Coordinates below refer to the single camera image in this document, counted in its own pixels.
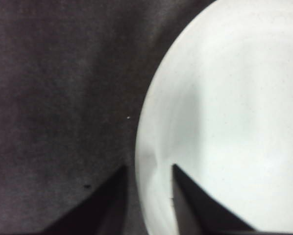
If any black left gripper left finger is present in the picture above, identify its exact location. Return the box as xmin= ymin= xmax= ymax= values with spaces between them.
xmin=41 ymin=164 xmax=128 ymax=235

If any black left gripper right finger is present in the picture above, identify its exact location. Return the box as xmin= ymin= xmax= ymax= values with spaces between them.
xmin=171 ymin=163 xmax=293 ymax=235

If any white round plate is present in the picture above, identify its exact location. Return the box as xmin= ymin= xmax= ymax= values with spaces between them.
xmin=134 ymin=0 xmax=293 ymax=233

